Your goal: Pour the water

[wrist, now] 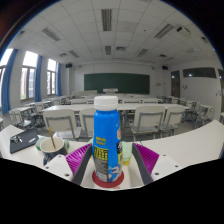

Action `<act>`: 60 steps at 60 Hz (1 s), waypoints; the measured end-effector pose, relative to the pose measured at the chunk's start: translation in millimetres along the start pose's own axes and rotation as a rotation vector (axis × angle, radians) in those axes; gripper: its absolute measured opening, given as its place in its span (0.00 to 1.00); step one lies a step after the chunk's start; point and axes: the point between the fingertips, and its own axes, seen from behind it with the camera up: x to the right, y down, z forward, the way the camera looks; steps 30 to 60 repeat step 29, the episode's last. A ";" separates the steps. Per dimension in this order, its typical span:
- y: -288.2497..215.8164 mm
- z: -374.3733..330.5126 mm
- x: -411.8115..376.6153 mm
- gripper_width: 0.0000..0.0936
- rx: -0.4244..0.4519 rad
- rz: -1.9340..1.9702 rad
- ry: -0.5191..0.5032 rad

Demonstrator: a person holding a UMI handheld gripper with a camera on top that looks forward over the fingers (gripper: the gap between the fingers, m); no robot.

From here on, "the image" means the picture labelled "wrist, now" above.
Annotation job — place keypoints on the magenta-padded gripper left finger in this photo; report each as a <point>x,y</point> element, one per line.
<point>78,159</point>

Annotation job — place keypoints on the group of white chairs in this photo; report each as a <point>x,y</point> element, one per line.
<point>61,120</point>

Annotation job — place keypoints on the black notebook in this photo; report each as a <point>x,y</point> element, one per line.
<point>28,141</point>

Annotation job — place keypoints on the group of white classroom desks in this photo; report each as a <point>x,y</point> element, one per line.
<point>83,107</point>

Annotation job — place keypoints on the group of ceiling lights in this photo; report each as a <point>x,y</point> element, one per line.
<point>106,19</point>

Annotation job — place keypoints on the wooden stirring stick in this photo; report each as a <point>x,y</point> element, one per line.
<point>52,137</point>

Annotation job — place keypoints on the dark blue mug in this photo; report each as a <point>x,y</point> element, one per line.
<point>58,154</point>

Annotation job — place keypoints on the dark door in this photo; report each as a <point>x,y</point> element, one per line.
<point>175,84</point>

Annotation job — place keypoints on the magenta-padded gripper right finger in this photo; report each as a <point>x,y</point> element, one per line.
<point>146,158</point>

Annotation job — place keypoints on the black wall speaker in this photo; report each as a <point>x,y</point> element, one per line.
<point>164,67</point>
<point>69,65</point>

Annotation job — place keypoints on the flat round red coaster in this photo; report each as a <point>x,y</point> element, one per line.
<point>117,184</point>

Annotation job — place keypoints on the dark high wall window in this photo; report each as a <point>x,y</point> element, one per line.
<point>199,72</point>

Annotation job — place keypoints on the dark green chalkboard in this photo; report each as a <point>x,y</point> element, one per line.
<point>116,83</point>

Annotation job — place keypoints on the bunch of keys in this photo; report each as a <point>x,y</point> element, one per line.
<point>16,139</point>

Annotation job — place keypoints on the white lectern desk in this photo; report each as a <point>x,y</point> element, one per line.
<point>110,90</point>

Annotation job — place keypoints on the blue white-capped drink bottle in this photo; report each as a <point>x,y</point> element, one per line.
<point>106,133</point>

